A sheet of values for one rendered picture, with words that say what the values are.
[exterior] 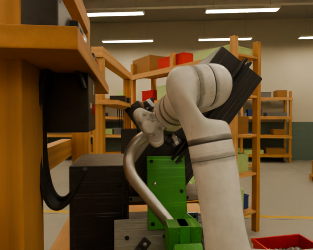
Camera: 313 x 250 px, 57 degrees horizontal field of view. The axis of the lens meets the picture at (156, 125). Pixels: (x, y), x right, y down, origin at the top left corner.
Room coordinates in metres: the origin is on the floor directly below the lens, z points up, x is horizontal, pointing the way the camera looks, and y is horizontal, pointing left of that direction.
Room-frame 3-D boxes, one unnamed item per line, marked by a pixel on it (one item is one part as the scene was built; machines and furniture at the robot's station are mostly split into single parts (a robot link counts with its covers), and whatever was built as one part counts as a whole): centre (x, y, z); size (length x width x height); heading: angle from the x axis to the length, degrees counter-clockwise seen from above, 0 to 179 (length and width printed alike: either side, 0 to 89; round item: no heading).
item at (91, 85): (0.81, 0.24, 1.42); 0.17 x 0.12 x 0.15; 6
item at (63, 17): (0.63, 0.23, 1.59); 0.15 x 0.07 x 0.07; 6
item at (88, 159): (1.04, 0.19, 1.07); 0.30 x 0.18 x 0.34; 6
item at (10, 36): (0.91, 0.30, 1.52); 0.90 x 0.25 x 0.04; 6
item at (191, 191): (1.03, -0.05, 1.11); 0.39 x 0.16 x 0.03; 96
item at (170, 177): (0.88, -0.03, 1.17); 0.13 x 0.12 x 0.20; 6
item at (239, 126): (4.26, -0.36, 1.19); 2.30 x 0.55 x 2.39; 36
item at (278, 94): (9.18, -2.59, 1.12); 3.16 x 0.54 x 2.24; 86
